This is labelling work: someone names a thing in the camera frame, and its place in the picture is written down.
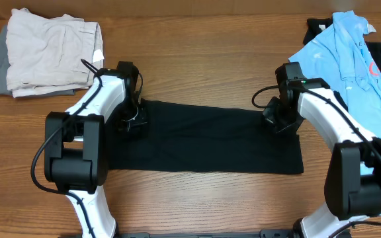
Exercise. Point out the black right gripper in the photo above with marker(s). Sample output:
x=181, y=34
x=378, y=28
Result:
x=268, y=115

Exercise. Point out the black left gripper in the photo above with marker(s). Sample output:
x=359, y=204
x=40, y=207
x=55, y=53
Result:
x=134, y=127

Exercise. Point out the plain black t-shirt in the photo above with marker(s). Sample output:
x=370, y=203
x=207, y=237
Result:
x=180, y=137

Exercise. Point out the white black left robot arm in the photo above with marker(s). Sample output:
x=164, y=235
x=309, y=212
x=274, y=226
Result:
x=75, y=149

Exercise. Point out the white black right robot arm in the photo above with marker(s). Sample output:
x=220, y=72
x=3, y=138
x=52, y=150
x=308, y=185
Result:
x=352, y=188

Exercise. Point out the light blue t-shirt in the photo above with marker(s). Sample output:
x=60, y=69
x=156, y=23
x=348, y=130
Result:
x=335, y=50

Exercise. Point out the folded beige shorts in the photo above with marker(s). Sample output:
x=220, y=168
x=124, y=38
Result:
x=45, y=55

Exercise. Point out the black logo t-shirt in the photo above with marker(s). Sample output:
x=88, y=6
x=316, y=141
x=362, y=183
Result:
x=338, y=53

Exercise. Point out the folded grey garment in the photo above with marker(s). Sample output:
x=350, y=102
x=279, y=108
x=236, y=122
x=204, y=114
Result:
x=4, y=65

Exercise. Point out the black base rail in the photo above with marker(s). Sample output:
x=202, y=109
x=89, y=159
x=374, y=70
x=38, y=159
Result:
x=203, y=234

